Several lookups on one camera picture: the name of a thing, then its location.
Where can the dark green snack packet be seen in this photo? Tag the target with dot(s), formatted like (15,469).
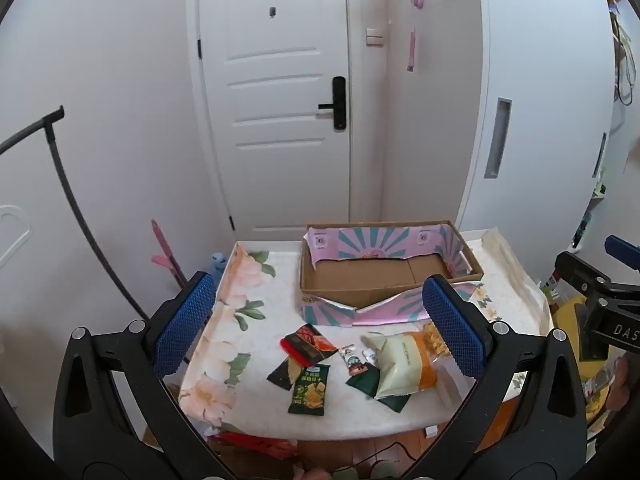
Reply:
(370,384)

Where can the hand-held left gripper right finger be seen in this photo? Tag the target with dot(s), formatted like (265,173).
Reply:
(454,332)

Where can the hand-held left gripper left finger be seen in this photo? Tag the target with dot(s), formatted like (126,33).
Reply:
(184,327)

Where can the green cracker packet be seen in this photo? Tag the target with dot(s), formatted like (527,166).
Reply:
(310,389)

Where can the black curved stand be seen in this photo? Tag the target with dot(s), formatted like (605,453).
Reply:
(62,170)

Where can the small white snack tube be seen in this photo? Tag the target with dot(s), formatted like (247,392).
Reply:
(369,355)

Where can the white door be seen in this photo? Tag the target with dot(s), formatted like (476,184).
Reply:
(280,100)

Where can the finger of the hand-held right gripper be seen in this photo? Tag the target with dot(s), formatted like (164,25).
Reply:
(582,272)
(622,247)

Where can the small red and white sachet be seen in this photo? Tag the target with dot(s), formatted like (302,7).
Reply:
(351,360)

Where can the white wardrobe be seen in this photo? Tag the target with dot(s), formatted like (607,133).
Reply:
(540,85)

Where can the white light switch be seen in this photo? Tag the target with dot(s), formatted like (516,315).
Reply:
(375,36)

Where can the white and orange chip bag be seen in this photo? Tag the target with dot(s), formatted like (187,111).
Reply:
(407,365)

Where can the cardboard box with pink lining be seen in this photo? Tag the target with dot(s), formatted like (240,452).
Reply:
(385,280)

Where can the yellow object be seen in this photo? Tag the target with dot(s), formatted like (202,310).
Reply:
(567,312)

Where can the small blue object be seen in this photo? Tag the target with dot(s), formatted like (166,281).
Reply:
(219,261)

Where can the floral tablecloth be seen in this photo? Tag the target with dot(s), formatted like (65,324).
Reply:
(260,320)

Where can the dark triangular snack packet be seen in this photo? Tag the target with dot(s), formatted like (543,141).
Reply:
(284,374)

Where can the pink hanging ornament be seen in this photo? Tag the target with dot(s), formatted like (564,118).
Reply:
(414,45)

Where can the person's right hand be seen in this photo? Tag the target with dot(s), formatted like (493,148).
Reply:
(625,380)

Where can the red and black snack packet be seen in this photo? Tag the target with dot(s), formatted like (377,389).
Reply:
(306,344)

